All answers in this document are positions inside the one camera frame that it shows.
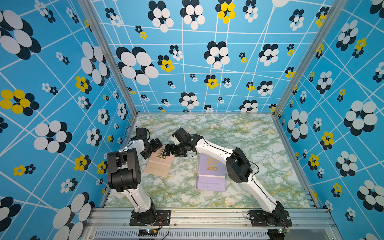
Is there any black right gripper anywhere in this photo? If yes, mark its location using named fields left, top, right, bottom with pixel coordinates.
left=161, top=143, right=187, bottom=157

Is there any pink calendar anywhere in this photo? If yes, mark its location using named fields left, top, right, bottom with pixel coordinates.
left=144, top=147, right=174, bottom=178

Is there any purple calendar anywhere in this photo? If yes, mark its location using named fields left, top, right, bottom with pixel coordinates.
left=196, top=154, right=226, bottom=192

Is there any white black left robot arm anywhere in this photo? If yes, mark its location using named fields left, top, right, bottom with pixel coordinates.
left=108, top=128, right=163, bottom=225

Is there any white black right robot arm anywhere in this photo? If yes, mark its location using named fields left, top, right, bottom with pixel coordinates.
left=163, top=128, right=292, bottom=226

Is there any left green circuit board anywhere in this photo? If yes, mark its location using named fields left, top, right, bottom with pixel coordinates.
left=139, top=229, right=158, bottom=237

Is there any green circuit board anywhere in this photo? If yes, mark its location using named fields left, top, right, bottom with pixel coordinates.
left=139, top=229, right=158, bottom=237
left=268, top=229, right=291, bottom=240

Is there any right green circuit board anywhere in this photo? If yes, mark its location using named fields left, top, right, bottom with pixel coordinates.
left=268, top=229, right=291, bottom=240

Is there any black left camera cable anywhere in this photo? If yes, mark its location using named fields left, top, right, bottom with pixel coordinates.
left=124, top=125, right=151, bottom=142

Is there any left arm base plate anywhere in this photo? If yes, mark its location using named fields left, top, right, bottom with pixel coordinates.
left=129, top=210, right=171, bottom=227

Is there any aluminium front rail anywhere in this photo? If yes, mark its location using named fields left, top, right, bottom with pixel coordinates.
left=81, top=208, right=342, bottom=240

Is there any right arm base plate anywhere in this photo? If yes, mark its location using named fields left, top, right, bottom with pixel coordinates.
left=247, top=210, right=293, bottom=228

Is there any aluminium corner post left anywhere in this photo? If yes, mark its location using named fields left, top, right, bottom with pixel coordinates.
left=79, top=0, right=138, bottom=120

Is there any aluminium corner post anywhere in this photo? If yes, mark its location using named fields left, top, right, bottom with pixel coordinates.
left=273, top=0, right=348, bottom=119
left=79, top=0, right=138, bottom=120

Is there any aluminium corner post right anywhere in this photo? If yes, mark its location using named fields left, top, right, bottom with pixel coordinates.
left=273, top=0, right=348, bottom=119

